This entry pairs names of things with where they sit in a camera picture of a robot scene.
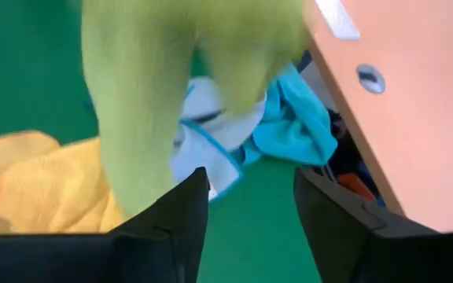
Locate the teal microfiber towel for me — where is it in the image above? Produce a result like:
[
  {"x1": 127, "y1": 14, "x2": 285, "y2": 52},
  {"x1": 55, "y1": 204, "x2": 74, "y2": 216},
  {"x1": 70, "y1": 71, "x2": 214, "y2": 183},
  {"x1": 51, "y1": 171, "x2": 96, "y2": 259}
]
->
[{"x1": 236, "y1": 64, "x2": 339, "y2": 167}]

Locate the red orange object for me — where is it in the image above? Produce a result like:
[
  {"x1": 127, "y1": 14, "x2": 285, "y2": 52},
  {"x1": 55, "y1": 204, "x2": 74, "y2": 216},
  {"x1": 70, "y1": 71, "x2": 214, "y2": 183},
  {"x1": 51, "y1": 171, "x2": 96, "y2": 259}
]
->
[{"x1": 335, "y1": 171, "x2": 378, "y2": 202}]

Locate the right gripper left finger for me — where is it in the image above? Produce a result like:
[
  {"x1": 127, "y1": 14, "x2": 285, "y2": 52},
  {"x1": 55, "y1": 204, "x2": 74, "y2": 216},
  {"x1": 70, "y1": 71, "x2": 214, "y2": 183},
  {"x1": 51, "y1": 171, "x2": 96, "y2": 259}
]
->
[{"x1": 108, "y1": 167, "x2": 211, "y2": 283}]

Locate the white desk label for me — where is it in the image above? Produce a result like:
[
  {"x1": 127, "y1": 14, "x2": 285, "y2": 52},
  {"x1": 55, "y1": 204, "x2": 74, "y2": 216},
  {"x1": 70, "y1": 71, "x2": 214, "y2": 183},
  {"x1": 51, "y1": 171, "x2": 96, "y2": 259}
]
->
[{"x1": 314, "y1": 0, "x2": 362, "y2": 42}]

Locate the lime green microfiber towel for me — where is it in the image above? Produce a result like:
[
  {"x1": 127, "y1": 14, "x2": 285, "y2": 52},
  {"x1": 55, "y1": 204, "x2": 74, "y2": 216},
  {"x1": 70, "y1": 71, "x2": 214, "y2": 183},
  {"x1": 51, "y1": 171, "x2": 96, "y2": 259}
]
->
[{"x1": 79, "y1": 0, "x2": 311, "y2": 218}]

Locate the yellow microfiber towel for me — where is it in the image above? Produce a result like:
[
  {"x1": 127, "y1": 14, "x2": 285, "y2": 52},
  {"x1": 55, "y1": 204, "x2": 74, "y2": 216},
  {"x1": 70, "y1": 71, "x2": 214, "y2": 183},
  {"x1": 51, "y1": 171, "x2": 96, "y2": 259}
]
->
[{"x1": 0, "y1": 130, "x2": 127, "y2": 236}]

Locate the green table mat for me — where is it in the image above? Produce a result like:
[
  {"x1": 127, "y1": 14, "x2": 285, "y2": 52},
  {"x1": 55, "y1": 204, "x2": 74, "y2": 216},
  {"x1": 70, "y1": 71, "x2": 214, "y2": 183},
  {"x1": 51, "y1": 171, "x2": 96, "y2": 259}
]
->
[{"x1": 0, "y1": 0, "x2": 324, "y2": 283}]

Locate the grey desk cable grommet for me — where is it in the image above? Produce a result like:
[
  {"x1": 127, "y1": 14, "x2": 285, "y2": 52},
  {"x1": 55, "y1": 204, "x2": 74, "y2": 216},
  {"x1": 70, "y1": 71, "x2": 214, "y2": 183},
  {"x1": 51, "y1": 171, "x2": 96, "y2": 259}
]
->
[{"x1": 355, "y1": 63, "x2": 387, "y2": 95}]

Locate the pale blue microfiber towel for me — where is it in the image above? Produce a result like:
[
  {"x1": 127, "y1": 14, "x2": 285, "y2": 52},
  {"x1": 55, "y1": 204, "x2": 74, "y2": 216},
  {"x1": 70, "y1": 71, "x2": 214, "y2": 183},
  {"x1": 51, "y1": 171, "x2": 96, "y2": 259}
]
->
[{"x1": 170, "y1": 75, "x2": 269, "y2": 202}]

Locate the light wooden desk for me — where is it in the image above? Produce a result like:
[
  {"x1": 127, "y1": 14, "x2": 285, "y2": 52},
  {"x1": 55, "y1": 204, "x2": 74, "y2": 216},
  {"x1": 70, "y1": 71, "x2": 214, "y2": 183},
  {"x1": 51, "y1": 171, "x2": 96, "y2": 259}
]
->
[{"x1": 301, "y1": 0, "x2": 453, "y2": 233}]

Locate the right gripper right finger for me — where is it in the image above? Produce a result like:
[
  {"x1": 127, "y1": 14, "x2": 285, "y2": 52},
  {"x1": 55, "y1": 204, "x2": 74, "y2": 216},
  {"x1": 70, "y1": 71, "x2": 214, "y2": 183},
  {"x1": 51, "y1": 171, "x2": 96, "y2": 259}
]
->
[{"x1": 293, "y1": 167, "x2": 388, "y2": 283}]

